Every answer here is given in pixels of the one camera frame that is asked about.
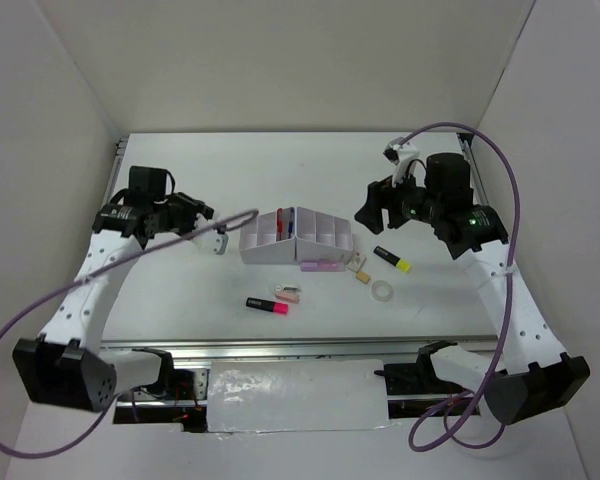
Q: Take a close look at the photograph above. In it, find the black yellow highlighter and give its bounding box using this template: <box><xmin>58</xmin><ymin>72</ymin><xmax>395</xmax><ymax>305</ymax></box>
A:
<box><xmin>373</xmin><ymin>246</ymin><xmax>411</xmax><ymax>273</ymax></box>

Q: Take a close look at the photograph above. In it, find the black pink highlighter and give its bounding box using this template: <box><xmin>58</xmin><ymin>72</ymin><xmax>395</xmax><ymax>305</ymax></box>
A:
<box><xmin>245</xmin><ymin>297</ymin><xmax>289</xmax><ymax>315</ymax></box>

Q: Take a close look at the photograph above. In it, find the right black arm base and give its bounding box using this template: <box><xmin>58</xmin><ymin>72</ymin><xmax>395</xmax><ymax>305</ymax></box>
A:
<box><xmin>374</xmin><ymin>340</ymin><xmax>463</xmax><ymax>420</ymax></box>

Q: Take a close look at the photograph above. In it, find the white divided organizer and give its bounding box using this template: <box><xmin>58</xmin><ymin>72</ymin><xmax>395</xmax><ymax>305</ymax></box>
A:
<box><xmin>239</xmin><ymin>207</ymin><xmax>296</xmax><ymax>265</ymax></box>
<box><xmin>295</xmin><ymin>207</ymin><xmax>353</xmax><ymax>263</ymax></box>

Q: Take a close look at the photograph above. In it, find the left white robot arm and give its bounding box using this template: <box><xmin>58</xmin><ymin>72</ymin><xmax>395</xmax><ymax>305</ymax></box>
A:
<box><xmin>12</xmin><ymin>166</ymin><xmax>216</xmax><ymax>412</ymax></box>

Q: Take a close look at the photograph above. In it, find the red pen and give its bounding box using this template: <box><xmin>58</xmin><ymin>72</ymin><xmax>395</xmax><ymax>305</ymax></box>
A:
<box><xmin>276</xmin><ymin>208</ymin><xmax>284</xmax><ymax>242</ymax></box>

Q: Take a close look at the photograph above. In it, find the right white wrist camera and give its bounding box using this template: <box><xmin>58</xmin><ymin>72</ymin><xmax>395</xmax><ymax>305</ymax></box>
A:
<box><xmin>383</xmin><ymin>137</ymin><xmax>420</xmax><ymax>188</ymax></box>

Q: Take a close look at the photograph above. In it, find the right white divided organizer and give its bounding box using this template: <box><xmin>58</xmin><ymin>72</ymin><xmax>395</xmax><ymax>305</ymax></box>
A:
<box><xmin>295</xmin><ymin>207</ymin><xmax>353</xmax><ymax>263</ymax></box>

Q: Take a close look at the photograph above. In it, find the left white divided organizer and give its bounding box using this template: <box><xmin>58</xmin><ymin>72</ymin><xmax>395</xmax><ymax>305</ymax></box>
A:
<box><xmin>239</xmin><ymin>207</ymin><xmax>296</xmax><ymax>265</ymax></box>

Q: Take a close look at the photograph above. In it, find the blue gel pen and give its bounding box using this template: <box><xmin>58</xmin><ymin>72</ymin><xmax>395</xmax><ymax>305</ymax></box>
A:
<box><xmin>286</xmin><ymin>207</ymin><xmax>296</xmax><ymax>239</ymax></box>

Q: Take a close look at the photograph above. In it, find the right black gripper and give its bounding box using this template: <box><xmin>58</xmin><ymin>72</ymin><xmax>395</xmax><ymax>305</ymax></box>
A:
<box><xmin>353</xmin><ymin>162</ymin><xmax>443</xmax><ymax>234</ymax></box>

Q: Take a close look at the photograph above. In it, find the clear tape roll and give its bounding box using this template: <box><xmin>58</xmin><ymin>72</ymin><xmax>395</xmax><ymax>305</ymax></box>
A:
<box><xmin>371</xmin><ymin>280</ymin><xmax>394</xmax><ymax>302</ymax></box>

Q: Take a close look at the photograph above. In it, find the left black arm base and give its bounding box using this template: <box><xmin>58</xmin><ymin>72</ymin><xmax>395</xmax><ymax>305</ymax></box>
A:
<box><xmin>129</xmin><ymin>347</ymin><xmax>210</xmax><ymax>434</ymax></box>

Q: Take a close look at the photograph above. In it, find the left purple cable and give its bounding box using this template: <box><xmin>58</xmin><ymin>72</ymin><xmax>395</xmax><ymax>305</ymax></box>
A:
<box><xmin>0</xmin><ymin>208</ymin><xmax>260</xmax><ymax>459</ymax></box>

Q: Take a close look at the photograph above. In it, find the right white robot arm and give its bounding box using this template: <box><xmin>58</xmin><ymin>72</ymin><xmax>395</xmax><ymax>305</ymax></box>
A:
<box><xmin>354</xmin><ymin>153</ymin><xmax>591</xmax><ymax>425</ymax></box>

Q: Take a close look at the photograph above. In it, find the tan eraser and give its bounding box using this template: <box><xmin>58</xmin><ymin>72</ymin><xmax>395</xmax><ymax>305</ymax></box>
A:
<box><xmin>355</xmin><ymin>271</ymin><xmax>371</xmax><ymax>284</ymax></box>

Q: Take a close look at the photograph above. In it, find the white staples box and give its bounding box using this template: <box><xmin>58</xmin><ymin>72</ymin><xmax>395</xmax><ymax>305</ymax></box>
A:
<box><xmin>346</xmin><ymin>251</ymin><xmax>366</xmax><ymax>273</ymax></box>

